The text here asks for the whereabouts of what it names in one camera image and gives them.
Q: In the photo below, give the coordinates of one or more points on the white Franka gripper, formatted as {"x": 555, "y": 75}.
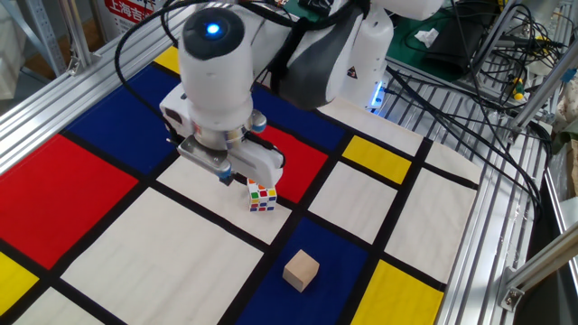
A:
{"x": 259, "y": 164}

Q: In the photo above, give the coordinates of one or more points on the small wooden block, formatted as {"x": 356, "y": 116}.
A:
{"x": 300, "y": 271}

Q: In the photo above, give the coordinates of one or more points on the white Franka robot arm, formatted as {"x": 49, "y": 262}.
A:
{"x": 217, "y": 81}

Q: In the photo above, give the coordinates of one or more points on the colour block patterned cloth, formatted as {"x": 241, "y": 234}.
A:
{"x": 149, "y": 271}

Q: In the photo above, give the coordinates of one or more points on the white Rubik's cube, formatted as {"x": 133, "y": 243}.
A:
{"x": 262, "y": 198}

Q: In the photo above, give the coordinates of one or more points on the red and white sign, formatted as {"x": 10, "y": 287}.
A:
{"x": 131, "y": 11}

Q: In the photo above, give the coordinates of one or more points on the green mat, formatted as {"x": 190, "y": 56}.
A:
{"x": 402, "y": 49}

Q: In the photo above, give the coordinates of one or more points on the crumpled white paper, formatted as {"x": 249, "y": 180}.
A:
{"x": 426, "y": 37}

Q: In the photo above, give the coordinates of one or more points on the white plastic bag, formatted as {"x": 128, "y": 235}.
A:
{"x": 10, "y": 54}

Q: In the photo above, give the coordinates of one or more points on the black bag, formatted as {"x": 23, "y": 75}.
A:
{"x": 456, "y": 45}

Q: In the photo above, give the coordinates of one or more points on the grey aluminium strut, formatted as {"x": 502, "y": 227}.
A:
{"x": 496, "y": 34}

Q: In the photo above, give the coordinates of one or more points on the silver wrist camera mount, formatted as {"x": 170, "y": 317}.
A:
{"x": 203, "y": 155}

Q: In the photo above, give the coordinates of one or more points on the long aluminium frame rail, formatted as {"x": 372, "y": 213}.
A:
{"x": 68, "y": 95}

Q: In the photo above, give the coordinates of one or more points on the aluminium frame post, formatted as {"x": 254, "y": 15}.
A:
{"x": 542, "y": 97}
{"x": 74, "y": 31}

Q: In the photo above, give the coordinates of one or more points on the perforated grey shelf post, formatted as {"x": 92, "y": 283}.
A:
{"x": 45, "y": 36}

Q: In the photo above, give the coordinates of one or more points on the aluminium beam with bracket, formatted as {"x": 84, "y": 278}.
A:
{"x": 546, "y": 259}

